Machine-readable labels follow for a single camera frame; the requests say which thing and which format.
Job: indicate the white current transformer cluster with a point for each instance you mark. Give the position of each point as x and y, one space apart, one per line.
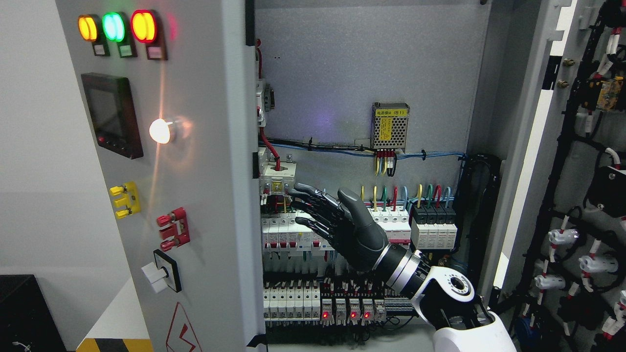
274 182

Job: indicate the perforated metal power supply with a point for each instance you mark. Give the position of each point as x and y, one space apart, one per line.
389 125

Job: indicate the grey cabinet door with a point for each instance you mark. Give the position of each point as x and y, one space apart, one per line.
208 83
550 106

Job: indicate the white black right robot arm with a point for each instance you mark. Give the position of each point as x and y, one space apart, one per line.
445 299

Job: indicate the green indicator light left door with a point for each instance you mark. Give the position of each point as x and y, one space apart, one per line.
117 30

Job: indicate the red electric hazard warning sticker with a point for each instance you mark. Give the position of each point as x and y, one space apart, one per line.
181 336

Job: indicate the red indicator light left door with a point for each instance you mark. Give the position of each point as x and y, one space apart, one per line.
147 28

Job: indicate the white glowing indicator light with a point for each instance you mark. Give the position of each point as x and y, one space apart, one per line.
166 130

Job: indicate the grey robotic right hand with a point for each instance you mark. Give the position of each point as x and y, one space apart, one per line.
344 222

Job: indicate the red white main breaker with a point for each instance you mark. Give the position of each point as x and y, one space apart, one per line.
265 101

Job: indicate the red terminal post block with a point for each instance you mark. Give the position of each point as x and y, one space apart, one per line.
173 229

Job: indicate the lower white breaker row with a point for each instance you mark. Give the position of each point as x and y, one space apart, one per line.
292 304

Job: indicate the yellow terminal post block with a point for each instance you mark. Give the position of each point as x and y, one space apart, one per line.
125 199

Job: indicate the white socket breaker row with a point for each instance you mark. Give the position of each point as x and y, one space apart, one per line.
281 233

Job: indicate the black digital power meter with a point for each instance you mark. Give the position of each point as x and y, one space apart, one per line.
111 107

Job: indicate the yellow indicator light left door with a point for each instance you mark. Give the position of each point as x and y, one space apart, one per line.
91 30

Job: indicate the black white surge protector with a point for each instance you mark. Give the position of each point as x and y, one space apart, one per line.
433 228

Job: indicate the relay terminal block row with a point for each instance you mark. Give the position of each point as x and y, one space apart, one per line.
360 302

